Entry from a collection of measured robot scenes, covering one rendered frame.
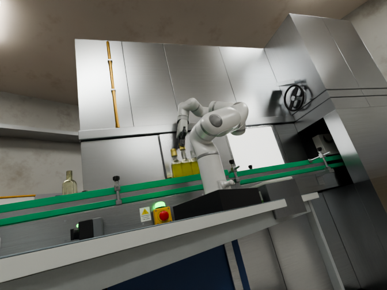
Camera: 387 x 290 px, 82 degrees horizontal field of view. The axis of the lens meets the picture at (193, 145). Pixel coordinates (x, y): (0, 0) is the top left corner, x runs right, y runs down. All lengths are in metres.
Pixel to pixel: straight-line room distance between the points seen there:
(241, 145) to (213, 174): 0.82
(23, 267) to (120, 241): 0.16
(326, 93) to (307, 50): 0.38
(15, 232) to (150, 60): 1.35
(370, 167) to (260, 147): 0.67
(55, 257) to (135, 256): 0.18
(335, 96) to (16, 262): 1.83
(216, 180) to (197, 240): 0.25
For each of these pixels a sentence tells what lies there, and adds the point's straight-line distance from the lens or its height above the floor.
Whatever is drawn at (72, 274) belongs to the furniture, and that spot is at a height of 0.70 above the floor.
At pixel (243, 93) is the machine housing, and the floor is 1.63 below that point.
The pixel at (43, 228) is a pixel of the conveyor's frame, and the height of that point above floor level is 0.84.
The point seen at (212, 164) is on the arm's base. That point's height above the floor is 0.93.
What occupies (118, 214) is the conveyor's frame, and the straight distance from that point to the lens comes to 1.06.
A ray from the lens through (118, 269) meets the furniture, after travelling 0.56.
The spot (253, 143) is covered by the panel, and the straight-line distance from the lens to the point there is 1.70.
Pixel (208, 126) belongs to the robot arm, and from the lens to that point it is 0.85.
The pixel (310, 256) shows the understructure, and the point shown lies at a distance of 1.81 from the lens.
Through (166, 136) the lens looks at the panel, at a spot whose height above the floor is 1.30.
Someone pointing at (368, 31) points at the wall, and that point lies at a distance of 4.47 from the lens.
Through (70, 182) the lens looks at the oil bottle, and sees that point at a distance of 1.35.
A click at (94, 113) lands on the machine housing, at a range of 1.57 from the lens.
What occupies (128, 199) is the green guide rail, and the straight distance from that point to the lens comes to 1.08.
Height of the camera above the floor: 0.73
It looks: 19 degrees up
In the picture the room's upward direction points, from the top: 13 degrees counter-clockwise
